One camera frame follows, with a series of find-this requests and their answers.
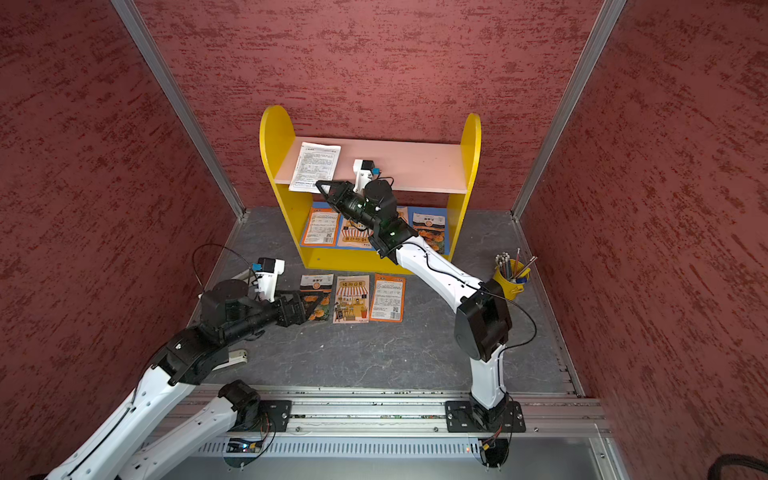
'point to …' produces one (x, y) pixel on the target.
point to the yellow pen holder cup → (511, 275)
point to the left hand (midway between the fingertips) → (311, 301)
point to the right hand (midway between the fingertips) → (315, 189)
